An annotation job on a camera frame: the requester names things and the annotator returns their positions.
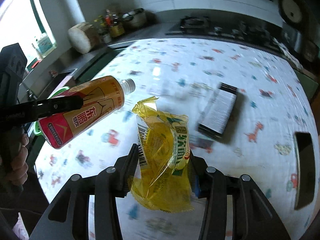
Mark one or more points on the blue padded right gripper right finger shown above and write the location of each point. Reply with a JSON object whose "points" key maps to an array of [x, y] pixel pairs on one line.
{"points": [[195, 176]]}

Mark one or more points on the white cartoon print tablecloth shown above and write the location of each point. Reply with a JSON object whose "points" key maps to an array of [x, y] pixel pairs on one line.
{"points": [[183, 73]]}

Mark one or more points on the person's left hand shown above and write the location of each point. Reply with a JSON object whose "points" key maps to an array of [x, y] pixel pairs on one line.
{"points": [[18, 176]]}

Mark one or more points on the yellow plastic snack wrapper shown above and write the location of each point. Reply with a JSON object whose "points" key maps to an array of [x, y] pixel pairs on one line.
{"points": [[161, 183]]}

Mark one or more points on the yellow label oil bottle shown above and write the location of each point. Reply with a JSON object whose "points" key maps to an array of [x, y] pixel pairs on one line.
{"points": [[116, 26]]}

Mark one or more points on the black gas stove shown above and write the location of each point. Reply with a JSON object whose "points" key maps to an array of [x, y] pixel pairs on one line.
{"points": [[239, 31]]}

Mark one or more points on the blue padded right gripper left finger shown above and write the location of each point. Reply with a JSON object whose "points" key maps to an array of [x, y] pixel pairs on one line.
{"points": [[128, 169]]}

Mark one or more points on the white detergent jug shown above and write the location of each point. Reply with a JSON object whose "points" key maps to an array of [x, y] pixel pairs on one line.
{"points": [[43, 45]]}

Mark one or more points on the metal cooking pot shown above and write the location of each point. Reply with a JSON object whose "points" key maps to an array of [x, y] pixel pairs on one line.
{"points": [[135, 18]]}

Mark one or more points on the black white label box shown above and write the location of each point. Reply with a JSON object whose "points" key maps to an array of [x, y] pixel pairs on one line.
{"points": [[215, 116]]}

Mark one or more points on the orange red drink bottle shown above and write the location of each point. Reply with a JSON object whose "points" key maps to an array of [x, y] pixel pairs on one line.
{"points": [[101, 97]]}

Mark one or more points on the round wooden chopping block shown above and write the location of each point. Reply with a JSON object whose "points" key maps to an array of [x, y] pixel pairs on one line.
{"points": [[83, 37]]}

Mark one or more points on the black smartphone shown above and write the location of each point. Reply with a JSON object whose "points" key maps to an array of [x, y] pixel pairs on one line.
{"points": [[306, 169]]}

